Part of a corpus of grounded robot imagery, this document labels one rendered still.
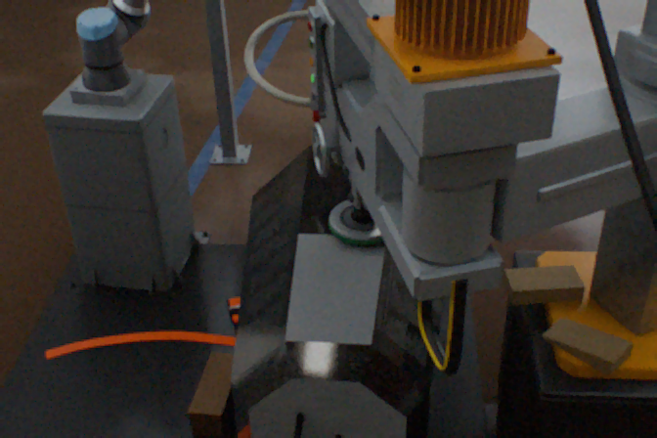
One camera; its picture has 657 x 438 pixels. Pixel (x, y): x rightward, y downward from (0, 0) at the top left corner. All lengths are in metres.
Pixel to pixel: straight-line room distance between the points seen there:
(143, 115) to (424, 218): 1.78
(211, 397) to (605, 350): 1.41
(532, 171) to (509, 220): 0.12
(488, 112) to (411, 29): 0.20
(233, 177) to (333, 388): 2.40
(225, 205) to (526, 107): 2.84
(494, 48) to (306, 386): 1.07
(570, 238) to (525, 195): 2.27
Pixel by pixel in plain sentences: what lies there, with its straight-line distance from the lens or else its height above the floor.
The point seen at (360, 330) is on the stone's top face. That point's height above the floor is 0.80.
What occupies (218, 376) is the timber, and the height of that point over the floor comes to 0.14.
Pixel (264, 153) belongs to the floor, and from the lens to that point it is 4.62.
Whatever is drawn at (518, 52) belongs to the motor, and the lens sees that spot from 1.54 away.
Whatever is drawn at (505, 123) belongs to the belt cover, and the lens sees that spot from 1.51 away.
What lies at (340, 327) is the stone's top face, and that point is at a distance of 2.23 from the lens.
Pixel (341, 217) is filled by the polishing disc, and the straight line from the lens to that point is 2.55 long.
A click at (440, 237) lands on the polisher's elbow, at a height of 1.30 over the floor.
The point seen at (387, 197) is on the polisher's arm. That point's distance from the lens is 1.94.
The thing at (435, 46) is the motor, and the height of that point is 1.72.
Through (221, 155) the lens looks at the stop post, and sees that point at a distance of 4.61.
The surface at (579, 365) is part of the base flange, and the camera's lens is 2.23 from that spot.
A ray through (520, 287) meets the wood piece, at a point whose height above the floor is 0.83.
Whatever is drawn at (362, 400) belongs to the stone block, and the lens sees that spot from 2.21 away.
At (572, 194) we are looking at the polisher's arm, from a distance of 1.85.
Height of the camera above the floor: 2.30
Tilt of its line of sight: 35 degrees down
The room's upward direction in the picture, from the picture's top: 2 degrees counter-clockwise
